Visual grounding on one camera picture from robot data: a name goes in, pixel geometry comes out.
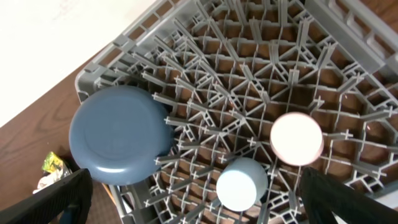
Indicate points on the grey plastic dishwasher rack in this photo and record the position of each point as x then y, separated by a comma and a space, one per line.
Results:
226, 70

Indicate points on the light blue plastic cup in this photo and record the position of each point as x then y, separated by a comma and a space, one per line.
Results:
241, 184

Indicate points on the crumpled white paper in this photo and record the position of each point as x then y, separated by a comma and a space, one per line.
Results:
50, 179

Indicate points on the dark blue plate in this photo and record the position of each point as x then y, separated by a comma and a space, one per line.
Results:
118, 133

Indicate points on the wooden chopstick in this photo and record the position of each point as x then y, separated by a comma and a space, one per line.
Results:
107, 189

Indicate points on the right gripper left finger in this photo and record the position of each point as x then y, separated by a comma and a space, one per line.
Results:
69, 197

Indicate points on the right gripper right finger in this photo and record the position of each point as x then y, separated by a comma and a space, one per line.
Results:
324, 198

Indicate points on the pink plastic cup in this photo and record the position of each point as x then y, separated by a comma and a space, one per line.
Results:
296, 139

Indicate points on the yellow green snack wrapper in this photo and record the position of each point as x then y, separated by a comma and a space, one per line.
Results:
53, 163

